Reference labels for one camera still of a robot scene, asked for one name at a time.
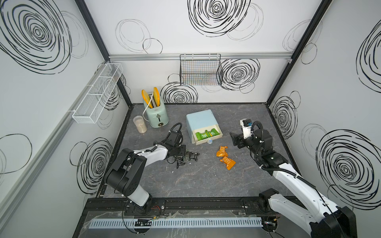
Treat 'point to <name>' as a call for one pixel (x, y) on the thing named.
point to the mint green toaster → (157, 114)
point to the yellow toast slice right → (157, 95)
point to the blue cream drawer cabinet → (203, 126)
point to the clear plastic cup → (140, 123)
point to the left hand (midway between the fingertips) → (182, 149)
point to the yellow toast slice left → (147, 98)
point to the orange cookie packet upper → (222, 152)
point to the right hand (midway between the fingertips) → (237, 131)
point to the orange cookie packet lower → (229, 163)
